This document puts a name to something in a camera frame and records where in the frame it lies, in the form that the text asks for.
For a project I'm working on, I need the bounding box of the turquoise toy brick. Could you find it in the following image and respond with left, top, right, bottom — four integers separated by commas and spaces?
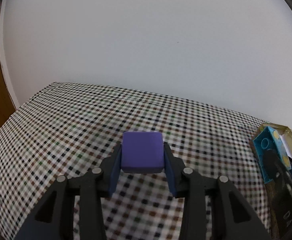
250, 124, 292, 184

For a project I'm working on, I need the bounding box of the purple cube block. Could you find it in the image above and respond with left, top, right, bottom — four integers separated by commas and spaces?
121, 132, 164, 174

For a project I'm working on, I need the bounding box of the checkered tablecloth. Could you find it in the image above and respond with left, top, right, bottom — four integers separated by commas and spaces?
0, 82, 271, 239

